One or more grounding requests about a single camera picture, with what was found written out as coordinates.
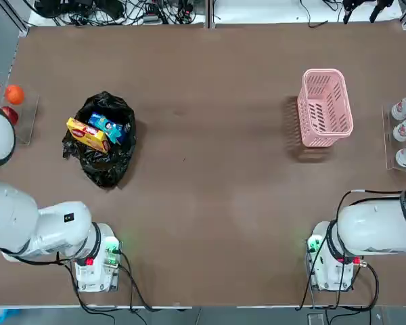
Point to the teal snack packet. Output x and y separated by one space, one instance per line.
112 132

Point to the blue Oreo biscuit box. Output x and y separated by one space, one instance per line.
96 118

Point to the yellow Nabati wafer box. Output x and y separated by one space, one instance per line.
88 133

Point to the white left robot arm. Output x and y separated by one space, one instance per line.
61 230

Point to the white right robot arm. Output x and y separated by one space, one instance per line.
368 223

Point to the black plastic bag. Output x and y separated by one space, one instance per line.
101 169

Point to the pink plastic basket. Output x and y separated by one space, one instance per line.
325 139

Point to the clear acrylic stepped fruit stand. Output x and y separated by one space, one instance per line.
32 118

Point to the clear acrylic bottle stand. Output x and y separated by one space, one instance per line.
386 135

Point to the red yellow streaked apple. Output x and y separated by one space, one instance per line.
11 115

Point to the orange fruit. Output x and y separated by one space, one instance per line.
14 94

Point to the black stand leg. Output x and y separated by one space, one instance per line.
382 4
352 4

